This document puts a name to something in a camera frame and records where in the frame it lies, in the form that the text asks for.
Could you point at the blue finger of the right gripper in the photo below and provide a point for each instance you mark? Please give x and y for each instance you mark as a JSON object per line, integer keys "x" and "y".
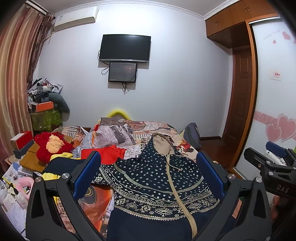
{"x": 276, "y": 149}

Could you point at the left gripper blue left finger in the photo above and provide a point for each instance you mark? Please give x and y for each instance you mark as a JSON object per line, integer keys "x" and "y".
{"x": 84, "y": 174}

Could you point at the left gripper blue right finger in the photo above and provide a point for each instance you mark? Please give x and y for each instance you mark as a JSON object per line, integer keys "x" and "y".
{"x": 213, "y": 174}

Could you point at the navy patterned hooded sweater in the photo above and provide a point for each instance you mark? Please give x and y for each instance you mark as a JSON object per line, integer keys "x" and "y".
{"x": 160, "y": 195}

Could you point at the person's hand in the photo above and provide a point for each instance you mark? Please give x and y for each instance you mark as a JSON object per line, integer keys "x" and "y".
{"x": 274, "y": 208}

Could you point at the red garment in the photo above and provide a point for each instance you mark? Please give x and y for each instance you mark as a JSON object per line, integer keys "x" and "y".
{"x": 109, "y": 155}

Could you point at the yellow garment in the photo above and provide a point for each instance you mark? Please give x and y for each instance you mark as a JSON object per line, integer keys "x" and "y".
{"x": 59, "y": 164}

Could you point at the red parrot plush toy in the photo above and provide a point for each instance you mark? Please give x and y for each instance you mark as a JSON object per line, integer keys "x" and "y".
{"x": 51, "y": 144}

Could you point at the grey blue backpack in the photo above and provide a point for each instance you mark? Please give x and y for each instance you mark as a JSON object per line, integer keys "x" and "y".
{"x": 192, "y": 136}

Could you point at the wooden bedside table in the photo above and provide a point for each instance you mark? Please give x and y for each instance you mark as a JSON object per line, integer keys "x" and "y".
{"x": 27, "y": 156}

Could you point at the printed newspaper pattern bedspread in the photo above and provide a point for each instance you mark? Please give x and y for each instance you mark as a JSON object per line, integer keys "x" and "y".
{"x": 130, "y": 135}

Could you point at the pink plush toy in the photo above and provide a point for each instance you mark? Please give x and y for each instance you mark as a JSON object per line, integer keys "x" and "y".
{"x": 22, "y": 183}

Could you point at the yellow headboard cushion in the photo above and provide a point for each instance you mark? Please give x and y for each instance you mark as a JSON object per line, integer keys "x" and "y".
{"x": 119, "y": 112}

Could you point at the brown wooden room door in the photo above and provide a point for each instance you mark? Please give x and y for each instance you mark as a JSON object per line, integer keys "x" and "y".
{"x": 240, "y": 96}

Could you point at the red white box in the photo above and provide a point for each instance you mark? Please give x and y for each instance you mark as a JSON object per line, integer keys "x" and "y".
{"x": 21, "y": 139}

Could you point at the orange shoe box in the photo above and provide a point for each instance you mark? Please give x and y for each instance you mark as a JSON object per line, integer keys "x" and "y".
{"x": 44, "y": 106}

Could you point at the grey green pillow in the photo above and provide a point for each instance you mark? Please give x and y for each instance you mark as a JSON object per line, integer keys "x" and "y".
{"x": 60, "y": 101}

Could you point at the wooden wardrobe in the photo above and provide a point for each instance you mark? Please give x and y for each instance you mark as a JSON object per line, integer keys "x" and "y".
{"x": 229, "y": 26}

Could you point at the striped brown curtain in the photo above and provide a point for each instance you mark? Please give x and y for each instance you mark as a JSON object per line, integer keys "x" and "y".
{"x": 22, "y": 41}

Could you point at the white air conditioner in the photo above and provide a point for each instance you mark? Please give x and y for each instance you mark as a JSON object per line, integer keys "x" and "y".
{"x": 76, "y": 18}

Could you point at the small black wall monitor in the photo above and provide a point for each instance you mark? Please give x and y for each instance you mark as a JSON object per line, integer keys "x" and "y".
{"x": 123, "y": 72}

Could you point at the large black wall television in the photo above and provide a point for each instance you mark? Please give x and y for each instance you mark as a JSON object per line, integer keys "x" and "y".
{"x": 124, "y": 47}

